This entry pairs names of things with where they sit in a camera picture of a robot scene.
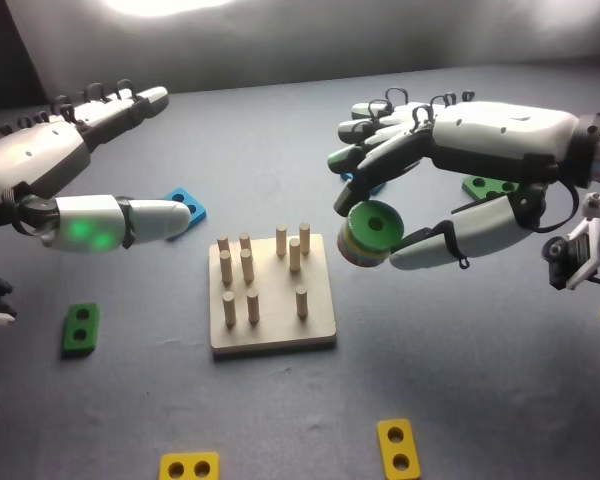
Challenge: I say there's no grey table cloth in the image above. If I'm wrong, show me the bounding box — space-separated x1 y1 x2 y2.
0 64 600 480

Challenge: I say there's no wooden peg board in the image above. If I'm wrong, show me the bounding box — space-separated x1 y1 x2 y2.
208 222 338 357

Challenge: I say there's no stack of coloured rings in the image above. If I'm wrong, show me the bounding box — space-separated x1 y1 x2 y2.
336 199 405 270

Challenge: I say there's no green four-hole block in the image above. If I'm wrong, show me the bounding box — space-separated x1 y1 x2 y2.
461 175 522 204

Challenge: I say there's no green two-hole block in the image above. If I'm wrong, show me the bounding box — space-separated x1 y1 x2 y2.
61 302 101 359

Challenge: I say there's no blue two-hole block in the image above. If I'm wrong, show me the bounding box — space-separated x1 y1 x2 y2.
339 171 387 197
162 187 208 242

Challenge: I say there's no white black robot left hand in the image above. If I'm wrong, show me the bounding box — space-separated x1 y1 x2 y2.
0 79 192 254

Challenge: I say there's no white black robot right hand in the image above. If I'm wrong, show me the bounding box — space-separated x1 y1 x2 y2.
327 88 584 272

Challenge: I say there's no yellow two-hole block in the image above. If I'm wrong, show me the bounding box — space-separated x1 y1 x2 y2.
158 452 221 480
377 418 422 480

